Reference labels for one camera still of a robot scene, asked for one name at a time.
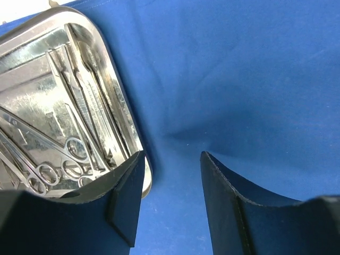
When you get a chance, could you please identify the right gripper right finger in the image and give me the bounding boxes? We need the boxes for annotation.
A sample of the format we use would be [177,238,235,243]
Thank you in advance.
[200,151,339,254]

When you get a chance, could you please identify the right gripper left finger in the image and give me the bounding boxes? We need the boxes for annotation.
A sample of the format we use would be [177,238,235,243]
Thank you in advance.
[1,151,145,254]

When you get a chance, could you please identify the steel scissors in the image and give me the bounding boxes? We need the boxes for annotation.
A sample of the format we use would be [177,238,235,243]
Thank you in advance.
[1,107,89,163]

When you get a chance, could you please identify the blue surgical drape cloth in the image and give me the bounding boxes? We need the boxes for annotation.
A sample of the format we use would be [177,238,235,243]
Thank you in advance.
[70,1,339,254]

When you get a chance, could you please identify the fine steel tweezers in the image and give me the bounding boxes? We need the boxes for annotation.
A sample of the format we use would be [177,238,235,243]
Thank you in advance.
[45,46,111,172]

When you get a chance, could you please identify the broad steel tweezers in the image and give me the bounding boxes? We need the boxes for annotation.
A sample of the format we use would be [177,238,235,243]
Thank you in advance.
[64,23,131,165]

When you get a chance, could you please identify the steel hemostat forceps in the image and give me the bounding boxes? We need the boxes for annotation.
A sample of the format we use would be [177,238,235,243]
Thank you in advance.
[1,130,61,196]

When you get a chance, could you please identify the stainless steel instrument tray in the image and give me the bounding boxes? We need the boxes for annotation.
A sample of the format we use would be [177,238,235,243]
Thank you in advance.
[1,6,143,197]

